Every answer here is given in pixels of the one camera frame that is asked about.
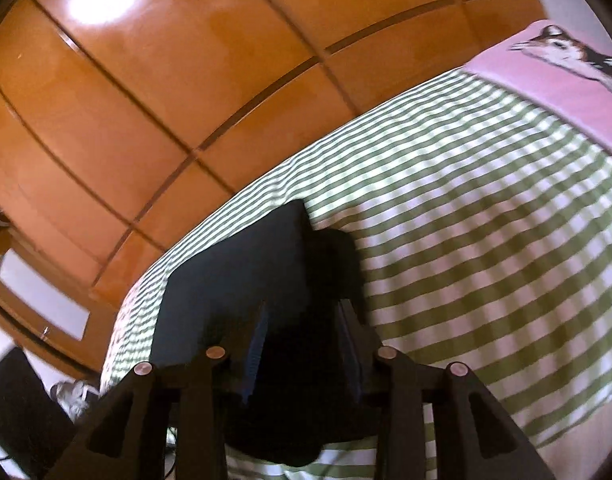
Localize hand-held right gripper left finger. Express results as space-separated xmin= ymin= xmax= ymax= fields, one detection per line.
xmin=46 ymin=300 xmax=272 ymax=480

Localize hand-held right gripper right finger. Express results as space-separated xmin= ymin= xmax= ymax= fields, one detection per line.
xmin=333 ymin=299 xmax=557 ymax=480

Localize black pants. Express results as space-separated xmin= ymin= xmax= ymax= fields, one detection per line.
xmin=151 ymin=199 xmax=383 ymax=467

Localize green checked bed sheet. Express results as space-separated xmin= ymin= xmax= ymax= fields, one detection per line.
xmin=100 ymin=67 xmax=612 ymax=480

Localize white shoe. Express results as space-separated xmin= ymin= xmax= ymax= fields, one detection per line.
xmin=52 ymin=379 xmax=103 ymax=423

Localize white rectangular panel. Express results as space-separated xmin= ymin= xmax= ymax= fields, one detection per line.
xmin=0 ymin=252 xmax=92 ymax=342

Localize black bag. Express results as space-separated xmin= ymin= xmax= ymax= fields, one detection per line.
xmin=0 ymin=347 xmax=81 ymax=480

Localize wooden wardrobe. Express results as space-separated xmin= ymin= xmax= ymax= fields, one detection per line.
xmin=0 ymin=0 xmax=549 ymax=377

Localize pink dog print pillow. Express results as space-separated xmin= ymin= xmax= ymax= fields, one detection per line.
xmin=461 ymin=19 xmax=612 ymax=166

